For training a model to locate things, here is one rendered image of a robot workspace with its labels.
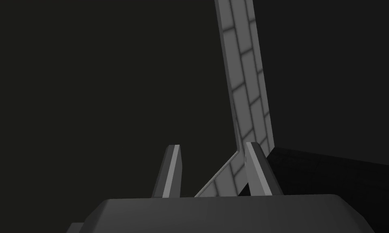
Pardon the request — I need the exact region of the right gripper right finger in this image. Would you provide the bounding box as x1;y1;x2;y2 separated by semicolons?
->
244;141;284;197

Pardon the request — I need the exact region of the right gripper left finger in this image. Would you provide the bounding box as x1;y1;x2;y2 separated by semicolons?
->
151;144;183;199

